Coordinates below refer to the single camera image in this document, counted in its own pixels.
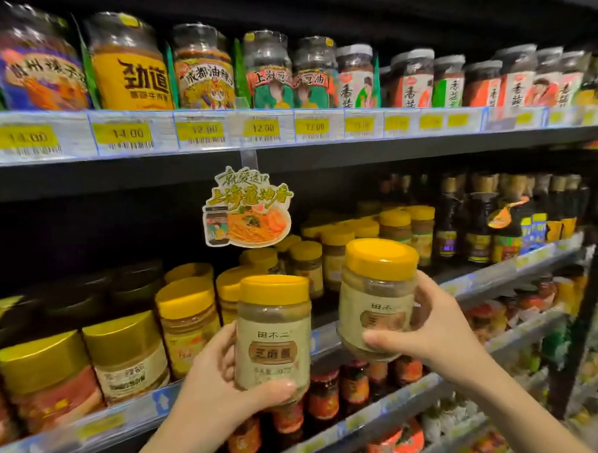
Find row of mixed small jars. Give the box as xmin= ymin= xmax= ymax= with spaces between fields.
xmin=462 ymin=270 xmax=589 ymax=347

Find yellow-lid jar yellow label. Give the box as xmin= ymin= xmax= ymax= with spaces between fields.
xmin=154 ymin=276 xmax=223 ymax=381

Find hanging noodle promo sign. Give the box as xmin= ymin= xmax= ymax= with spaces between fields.
xmin=200 ymin=163 xmax=297 ymax=251

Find person's right forearm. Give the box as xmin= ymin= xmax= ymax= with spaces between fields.
xmin=447 ymin=354 xmax=594 ymax=453

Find person's left forearm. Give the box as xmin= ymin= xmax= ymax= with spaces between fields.
xmin=120 ymin=401 xmax=213 ymax=453

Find row of pale bottles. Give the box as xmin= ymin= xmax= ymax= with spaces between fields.
xmin=417 ymin=391 xmax=490 ymax=447

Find gold-lid jar cream label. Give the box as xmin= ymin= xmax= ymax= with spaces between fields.
xmin=81 ymin=310 xmax=172 ymax=405

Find black-lid jar green label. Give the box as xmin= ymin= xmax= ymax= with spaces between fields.
xmin=291 ymin=35 xmax=340 ymax=110
xmin=243 ymin=29 xmax=295 ymax=111

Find black-lid jar yellow label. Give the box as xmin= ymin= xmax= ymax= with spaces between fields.
xmin=84 ymin=10 xmax=174 ymax=114

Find person's right hand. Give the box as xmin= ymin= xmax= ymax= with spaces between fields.
xmin=359 ymin=268 xmax=491 ymax=396

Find row of red chili jars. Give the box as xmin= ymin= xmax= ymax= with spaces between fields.
xmin=222 ymin=354 xmax=429 ymax=453

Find black metal shelf rack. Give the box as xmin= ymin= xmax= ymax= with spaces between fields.
xmin=0 ymin=0 xmax=598 ymax=453

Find row of dark sauce bottles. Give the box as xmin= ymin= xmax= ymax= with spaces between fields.
xmin=378 ymin=165 xmax=594 ymax=271

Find black-lid jar cartoon label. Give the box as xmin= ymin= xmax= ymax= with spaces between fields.
xmin=171 ymin=21 xmax=237 ymax=113

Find black-lid jar blue label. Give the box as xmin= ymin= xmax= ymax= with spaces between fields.
xmin=0 ymin=0 xmax=93 ymax=115

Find row of dark-lid jars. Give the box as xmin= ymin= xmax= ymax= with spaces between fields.
xmin=0 ymin=260 xmax=168 ymax=352

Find yellow-lid sesame paste jar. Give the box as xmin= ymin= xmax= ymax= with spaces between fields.
xmin=333 ymin=236 xmax=425 ymax=364
xmin=230 ymin=273 xmax=316 ymax=406

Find gold-lid jar red contents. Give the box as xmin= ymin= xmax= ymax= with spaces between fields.
xmin=0 ymin=330 xmax=107 ymax=436

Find person's left hand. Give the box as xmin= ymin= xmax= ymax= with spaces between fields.
xmin=171 ymin=320 xmax=300 ymax=441

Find group of yellow-lid shelf jars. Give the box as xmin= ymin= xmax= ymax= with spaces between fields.
xmin=161 ymin=202 xmax=441 ymax=330

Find row of white-capped sauce jars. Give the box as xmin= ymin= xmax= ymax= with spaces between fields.
xmin=336 ymin=34 xmax=592 ymax=117

